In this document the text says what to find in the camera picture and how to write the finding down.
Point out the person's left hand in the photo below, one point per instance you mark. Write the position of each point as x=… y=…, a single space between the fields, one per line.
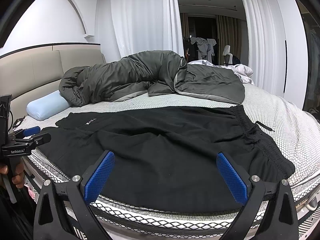
x=18 y=179

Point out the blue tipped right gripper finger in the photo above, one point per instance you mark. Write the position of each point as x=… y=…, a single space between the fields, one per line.
x=22 y=133

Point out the white sheer curtain left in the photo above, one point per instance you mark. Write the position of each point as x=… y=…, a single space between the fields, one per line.
x=125 y=27

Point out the light blue pillow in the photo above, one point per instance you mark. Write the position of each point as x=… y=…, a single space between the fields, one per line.
x=47 y=106

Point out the white sheer curtain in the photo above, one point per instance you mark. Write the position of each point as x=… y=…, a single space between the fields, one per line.
x=266 y=44
x=125 y=27

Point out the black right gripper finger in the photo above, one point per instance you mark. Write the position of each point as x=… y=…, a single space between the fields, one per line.
x=40 y=139

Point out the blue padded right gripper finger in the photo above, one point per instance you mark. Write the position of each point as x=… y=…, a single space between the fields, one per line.
x=51 y=218
x=280 y=218

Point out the white wardrobe door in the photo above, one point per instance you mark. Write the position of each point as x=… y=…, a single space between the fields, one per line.
x=296 y=52

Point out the grey clothes on rack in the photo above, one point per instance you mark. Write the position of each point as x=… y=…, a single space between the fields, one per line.
x=205 y=47

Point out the black pants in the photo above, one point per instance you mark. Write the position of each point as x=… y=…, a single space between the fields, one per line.
x=166 y=157

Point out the white desk lamp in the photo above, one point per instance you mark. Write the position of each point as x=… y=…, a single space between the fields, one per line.
x=227 y=56

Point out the beige padded headboard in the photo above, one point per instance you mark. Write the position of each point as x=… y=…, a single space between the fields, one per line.
x=31 y=74

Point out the grey green duvet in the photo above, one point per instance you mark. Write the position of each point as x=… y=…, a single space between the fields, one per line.
x=157 y=72

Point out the white mesh mattress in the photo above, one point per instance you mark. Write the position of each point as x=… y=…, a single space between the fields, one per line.
x=295 y=132

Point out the white sheer curtain right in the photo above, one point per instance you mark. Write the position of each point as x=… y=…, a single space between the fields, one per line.
x=266 y=44

